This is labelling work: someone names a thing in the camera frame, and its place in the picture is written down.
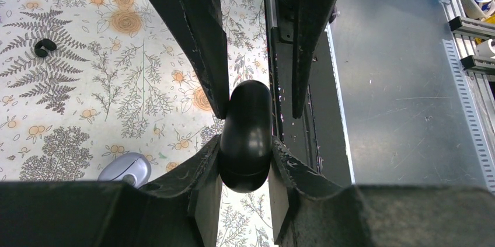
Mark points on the lilac oval earbud case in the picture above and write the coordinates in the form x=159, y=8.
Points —
x=132, y=168

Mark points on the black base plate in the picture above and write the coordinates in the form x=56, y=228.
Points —
x=308, y=116

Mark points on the floral patterned mat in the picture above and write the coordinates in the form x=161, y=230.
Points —
x=118, y=82

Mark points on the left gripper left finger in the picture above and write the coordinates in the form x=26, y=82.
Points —
x=180, y=208

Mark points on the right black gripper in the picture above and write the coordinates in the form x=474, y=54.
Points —
x=196, y=25

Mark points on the black earbud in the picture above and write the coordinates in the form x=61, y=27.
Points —
x=43, y=46

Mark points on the black earbud charging case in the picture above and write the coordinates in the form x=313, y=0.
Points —
x=246, y=141

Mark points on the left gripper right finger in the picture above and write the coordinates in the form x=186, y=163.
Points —
x=309, y=210

